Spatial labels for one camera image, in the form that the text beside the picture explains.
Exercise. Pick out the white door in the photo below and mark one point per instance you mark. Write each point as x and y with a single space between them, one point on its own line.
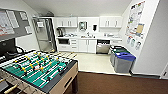
165 71

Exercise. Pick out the tan paper notice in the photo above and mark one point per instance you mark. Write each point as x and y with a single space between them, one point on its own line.
140 28

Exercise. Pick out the grey bin green lid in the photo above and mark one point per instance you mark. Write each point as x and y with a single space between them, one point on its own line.
118 50

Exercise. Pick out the large printed wall poster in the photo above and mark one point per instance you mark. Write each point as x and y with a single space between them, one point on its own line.
135 16

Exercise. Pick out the black built-in microwave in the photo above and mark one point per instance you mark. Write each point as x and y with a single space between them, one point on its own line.
63 41

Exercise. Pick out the white pinned paper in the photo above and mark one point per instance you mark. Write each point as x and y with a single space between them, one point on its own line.
28 30

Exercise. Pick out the stainless steel refrigerator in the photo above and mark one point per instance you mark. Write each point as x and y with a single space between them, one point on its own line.
45 35

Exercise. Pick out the foosball table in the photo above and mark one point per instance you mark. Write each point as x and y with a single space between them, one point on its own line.
36 71

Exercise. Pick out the white sink base cabinet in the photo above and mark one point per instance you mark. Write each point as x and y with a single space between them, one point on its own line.
87 46

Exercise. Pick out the blue bin sign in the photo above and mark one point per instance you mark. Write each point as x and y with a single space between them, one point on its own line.
128 40

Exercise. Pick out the white paper sheet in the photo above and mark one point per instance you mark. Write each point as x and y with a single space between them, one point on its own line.
40 24

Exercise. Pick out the grey bin black lid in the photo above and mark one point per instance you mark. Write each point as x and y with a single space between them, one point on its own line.
114 47

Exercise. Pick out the grey bin sign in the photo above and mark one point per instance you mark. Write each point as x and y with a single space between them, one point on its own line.
138 45

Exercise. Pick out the grey bin blue lid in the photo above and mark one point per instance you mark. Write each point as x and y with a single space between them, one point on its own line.
125 64

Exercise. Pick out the green bin sign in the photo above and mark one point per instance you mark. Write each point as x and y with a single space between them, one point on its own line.
133 42

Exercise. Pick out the white wall cabinet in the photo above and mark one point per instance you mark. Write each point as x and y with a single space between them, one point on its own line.
66 22
110 22

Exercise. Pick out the microwave oven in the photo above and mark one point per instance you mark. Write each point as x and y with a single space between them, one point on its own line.
74 45

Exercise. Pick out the chrome faucet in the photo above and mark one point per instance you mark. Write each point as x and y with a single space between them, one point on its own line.
88 34

